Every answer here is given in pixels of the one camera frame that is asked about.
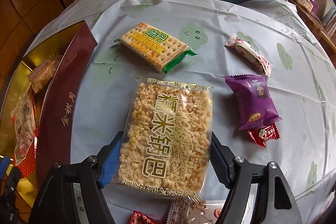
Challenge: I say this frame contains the white Ba Zhen snack packet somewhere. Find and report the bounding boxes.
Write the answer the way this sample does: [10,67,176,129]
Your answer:
[166,198,225,224]

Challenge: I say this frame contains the purple pastry packet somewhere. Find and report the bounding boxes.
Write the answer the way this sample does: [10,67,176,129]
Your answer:
[225,74,282,131]

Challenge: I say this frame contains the red checkered rice-stick snack bag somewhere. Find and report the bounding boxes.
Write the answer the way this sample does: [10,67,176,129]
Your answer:
[10,85,38,178]

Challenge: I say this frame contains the puffed rice cake pack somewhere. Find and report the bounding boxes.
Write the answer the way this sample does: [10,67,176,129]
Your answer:
[113,77,213,200]

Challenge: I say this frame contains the small red candy packet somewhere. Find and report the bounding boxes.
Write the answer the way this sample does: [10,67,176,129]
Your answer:
[247,123,280,147]

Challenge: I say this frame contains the cloud-print tablecloth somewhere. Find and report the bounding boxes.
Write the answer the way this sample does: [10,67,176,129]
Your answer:
[33,0,335,223]

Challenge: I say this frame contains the clear pastry snack pack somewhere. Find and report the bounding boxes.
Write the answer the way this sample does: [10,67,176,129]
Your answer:
[28,55,62,93]

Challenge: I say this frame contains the pink floral snack bar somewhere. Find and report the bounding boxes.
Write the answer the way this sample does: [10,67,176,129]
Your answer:
[225,34,272,77]

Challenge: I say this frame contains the gold and maroon tin box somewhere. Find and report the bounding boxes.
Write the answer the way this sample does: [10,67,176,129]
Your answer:
[1,20,97,215]

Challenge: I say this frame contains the green cracker pack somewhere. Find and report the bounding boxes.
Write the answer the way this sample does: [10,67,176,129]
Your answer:
[117,22,197,74]

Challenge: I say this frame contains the wooden side table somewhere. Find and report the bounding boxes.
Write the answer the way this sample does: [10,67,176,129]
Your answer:
[287,0,335,57]

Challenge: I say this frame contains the purple small bag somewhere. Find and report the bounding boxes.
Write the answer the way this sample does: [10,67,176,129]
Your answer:
[310,0,319,17]

